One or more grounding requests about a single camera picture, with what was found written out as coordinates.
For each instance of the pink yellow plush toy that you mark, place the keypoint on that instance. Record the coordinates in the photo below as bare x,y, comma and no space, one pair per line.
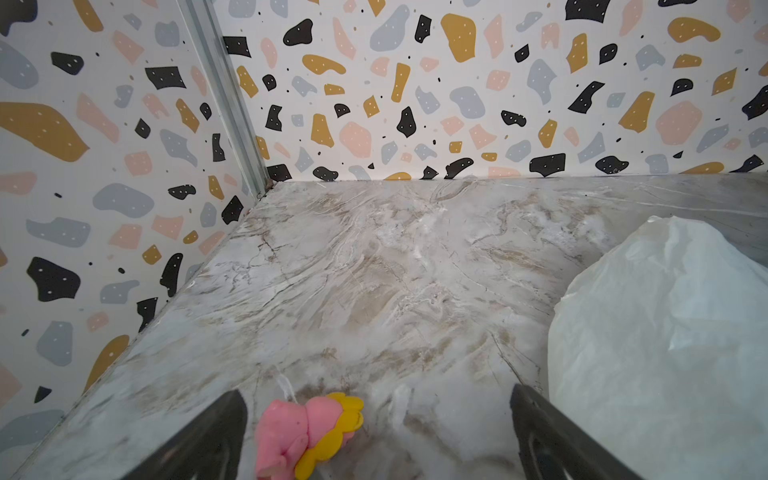
292,438

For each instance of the white plastic bag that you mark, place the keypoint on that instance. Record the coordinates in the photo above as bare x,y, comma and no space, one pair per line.
659,352

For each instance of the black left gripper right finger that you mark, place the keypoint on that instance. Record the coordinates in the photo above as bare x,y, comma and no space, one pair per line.
551,446

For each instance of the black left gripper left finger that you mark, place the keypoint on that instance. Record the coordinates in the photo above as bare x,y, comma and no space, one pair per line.
208,447

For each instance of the silver corner frame post left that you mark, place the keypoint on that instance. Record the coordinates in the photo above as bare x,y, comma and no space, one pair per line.
206,36

